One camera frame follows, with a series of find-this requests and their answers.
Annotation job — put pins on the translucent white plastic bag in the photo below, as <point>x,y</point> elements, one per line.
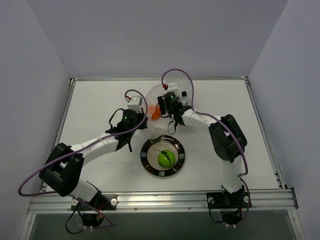
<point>160,126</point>

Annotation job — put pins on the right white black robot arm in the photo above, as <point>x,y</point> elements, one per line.
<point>228,140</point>

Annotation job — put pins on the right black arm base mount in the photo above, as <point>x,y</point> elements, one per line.
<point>228,208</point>

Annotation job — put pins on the orange fake fruit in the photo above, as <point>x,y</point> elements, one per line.
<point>154,111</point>

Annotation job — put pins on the green fake apple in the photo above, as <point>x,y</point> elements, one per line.
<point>166,158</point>

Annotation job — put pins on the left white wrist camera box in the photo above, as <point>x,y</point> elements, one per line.
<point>135,103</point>

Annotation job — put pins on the beige plate with dark rim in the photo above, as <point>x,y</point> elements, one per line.
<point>151,149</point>

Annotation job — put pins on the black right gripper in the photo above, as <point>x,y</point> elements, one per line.
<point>162,105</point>

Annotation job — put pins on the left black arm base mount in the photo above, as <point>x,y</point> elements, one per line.
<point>91,213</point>

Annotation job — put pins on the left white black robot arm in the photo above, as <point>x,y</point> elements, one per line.
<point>66,162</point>

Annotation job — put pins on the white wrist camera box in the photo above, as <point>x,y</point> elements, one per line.
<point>173,87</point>
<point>135,103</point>

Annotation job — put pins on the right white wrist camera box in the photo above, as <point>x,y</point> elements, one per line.
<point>173,87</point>

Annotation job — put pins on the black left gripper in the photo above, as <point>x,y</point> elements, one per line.
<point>141,122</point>

